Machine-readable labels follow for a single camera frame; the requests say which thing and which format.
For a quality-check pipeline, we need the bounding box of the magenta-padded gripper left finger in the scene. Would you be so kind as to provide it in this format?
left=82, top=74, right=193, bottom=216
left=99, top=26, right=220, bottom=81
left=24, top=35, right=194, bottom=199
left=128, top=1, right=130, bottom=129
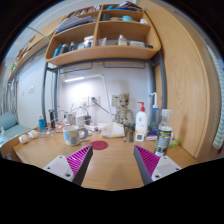
left=43, top=144, right=94, bottom=187

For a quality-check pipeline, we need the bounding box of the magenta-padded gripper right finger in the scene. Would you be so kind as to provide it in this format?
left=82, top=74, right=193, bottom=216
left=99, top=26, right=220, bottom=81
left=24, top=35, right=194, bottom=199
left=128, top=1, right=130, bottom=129
left=133, top=144, right=183, bottom=186

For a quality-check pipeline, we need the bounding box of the clear bottle with dark label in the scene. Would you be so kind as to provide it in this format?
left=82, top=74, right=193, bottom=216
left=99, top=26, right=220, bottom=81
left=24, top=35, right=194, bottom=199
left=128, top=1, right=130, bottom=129
left=154, top=109, right=174, bottom=158

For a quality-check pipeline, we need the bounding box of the small green packet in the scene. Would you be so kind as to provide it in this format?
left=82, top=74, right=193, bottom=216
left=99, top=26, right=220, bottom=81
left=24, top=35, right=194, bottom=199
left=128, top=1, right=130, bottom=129
left=168, top=139, right=180, bottom=148

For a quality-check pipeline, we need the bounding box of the white mug with blue pattern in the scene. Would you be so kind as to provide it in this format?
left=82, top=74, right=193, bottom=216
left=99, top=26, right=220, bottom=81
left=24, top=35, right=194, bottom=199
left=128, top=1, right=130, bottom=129
left=62, top=125, right=89, bottom=147

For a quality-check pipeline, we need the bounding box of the small white desk thermometer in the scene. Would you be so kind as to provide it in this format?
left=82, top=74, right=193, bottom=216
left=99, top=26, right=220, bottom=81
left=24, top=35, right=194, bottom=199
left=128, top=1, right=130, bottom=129
left=134, top=132, right=146, bottom=142

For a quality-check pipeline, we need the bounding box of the blue tube with white cap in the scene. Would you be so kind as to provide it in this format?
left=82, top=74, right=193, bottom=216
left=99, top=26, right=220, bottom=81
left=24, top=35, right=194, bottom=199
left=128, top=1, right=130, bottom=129
left=37, top=114, right=46, bottom=132

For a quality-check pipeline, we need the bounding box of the flat round red coaster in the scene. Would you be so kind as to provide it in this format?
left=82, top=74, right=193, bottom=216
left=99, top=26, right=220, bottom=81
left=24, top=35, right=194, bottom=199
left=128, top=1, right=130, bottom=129
left=90, top=140, right=109, bottom=151

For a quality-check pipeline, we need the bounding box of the white pump bottle red top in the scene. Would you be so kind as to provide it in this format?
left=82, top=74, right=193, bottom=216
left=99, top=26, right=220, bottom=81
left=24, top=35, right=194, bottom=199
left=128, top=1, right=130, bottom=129
left=134, top=101, right=149, bottom=136

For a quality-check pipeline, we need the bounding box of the white charger block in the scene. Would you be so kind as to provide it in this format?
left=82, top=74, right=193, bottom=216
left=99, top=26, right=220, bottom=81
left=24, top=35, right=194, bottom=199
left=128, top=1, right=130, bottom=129
left=75, top=114, right=88, bottom=127

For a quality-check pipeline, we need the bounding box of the clear blue spray bottle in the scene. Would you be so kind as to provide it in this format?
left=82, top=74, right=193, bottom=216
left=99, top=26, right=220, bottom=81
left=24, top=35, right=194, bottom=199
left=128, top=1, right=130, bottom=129
left=148, top=92, right=162, bottom=132

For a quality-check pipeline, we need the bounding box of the crumpled white bag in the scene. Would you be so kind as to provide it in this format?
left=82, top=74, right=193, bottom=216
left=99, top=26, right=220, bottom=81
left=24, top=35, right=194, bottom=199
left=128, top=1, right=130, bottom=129
left=100, top=121, right=126, bottom=139

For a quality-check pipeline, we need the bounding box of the striped hanging towel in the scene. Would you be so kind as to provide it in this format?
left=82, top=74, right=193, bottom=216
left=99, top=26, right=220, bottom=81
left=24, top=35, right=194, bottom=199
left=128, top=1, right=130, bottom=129
left=206, top=44, right=224, bottom=150

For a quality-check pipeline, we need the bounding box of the teal pillow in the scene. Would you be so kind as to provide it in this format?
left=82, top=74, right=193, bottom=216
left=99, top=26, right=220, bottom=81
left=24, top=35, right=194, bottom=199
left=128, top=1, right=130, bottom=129
left=0, top=111, right=18, bottom=131

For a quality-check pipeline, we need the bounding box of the wooden wardrobe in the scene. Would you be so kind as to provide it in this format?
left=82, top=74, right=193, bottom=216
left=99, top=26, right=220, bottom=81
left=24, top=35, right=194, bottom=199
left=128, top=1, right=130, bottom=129
left=136, top=0, right=219, bottom=161

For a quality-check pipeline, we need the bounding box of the white desk lamp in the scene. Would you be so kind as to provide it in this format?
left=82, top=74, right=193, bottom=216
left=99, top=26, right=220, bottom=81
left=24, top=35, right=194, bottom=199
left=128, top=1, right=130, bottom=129
left=63, top=73, right=114, bottom=126

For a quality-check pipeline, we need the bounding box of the wooden shelf unit with items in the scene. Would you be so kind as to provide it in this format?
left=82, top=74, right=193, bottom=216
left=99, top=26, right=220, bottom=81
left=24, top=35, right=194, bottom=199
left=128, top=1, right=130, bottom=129
left=44, top=2, right=162, bottom=67

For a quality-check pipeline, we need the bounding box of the white wall socket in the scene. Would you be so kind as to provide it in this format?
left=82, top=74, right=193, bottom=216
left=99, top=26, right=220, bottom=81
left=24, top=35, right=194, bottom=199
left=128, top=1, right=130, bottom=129
left=89, top=95, right=101, bottom=107
left=79, top=96, right=90, bottom=108

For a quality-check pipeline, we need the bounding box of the grey metal bed frame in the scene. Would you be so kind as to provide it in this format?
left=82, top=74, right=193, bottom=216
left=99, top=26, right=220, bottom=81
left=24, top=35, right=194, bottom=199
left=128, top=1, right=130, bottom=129
left=40, top=49, right=168, bottom=126

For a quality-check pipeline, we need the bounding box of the white wall box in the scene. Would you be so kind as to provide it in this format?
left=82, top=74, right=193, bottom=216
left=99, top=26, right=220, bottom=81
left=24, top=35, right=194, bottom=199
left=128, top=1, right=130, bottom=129
left=111, top=94, right=120, bottom=108

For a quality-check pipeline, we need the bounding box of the wooden loft bed rail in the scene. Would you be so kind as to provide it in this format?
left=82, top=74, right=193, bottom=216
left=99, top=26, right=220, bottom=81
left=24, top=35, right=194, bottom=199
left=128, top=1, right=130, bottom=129
left=7, top=19, right=64, bottom=83

